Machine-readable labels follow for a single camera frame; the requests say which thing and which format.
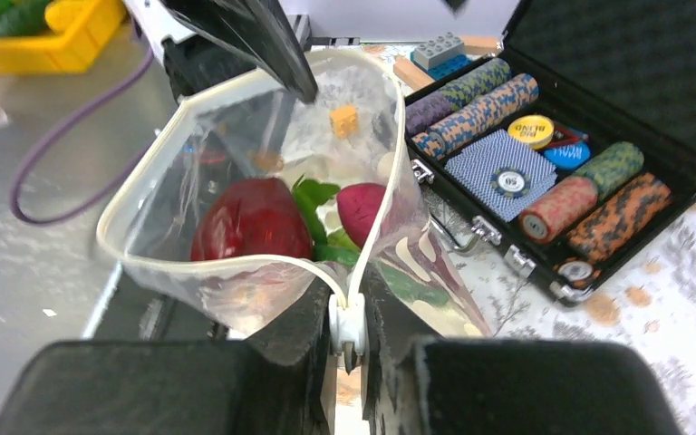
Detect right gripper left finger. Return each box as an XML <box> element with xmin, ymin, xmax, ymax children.
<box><xmin>0</xmin><ymin>280</ymin><xmax>331</xmax><ymax>434</ymax></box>

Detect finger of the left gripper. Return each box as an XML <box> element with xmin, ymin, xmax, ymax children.
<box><xmin>162</xmin><ymin>0</ymin><xmax>318</xmax><ymax>103</ymax></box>

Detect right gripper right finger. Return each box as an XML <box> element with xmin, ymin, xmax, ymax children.
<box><xmin>361</xmin><ymin>267</ymin><xmax>681</xmax><ymax>434</ymax></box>

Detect clear zip top bag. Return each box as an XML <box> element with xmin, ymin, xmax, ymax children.
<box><xmin>97</xmin><ymin>50</ymin><xmax>488</xmax><ymax>336</ymax></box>

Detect purple sweet potato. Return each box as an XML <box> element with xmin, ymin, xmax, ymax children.
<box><xmin>336</xmin><ymin>183</ymin><xmax>385</xmax><ymax>248</ymax></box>

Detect green chili pepper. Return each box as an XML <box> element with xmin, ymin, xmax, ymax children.
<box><xmin>313</xmin><ymin>245</ymin><xmax>450</xmax><ymax>308</ymax></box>

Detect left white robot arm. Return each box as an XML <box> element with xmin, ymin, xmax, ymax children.
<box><xmin>125</xmin><ymin>0</ymin><xmax>318</xmax><ymax>102</ymax></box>

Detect yellow small toy piece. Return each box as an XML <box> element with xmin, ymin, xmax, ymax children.
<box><xmin>330</xmin><ymin>104</ymin><xmax>358</xmax><ymax>139</ymax></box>

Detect green leafy vegetable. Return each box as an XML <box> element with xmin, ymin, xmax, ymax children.
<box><xmin>290</xmin><ymin>177</ymin><xmax>362</xmax><ymax>254</ymax></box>

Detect blue patterned card deck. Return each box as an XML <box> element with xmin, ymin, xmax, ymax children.
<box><xmin>445</xmin><ymin>130</ymin><xmax>557</xmax><ymax>222</ymax></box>

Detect red poker chip stack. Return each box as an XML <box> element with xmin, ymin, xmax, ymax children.
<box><xmin>518</xmin><ymin>176</ymin><xmax>598</xmax><ymax>244</ymax></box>

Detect yellow plastic bin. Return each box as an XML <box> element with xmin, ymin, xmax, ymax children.
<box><xmin>0</xmin><ymin>1</ymin><xmax>127</xmax><ymax>75</ymax></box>

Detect orange black chip stack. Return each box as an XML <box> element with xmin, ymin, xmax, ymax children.
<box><xmin>566</xmin><ymin>172</ymin><xmax>672</xmax><ymax>263</ymax></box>

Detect black open case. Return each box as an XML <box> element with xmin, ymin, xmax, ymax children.
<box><xmin>410</xmin><ymin>1</ymin><xmax>696</xmax><ymax>306</ymax></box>

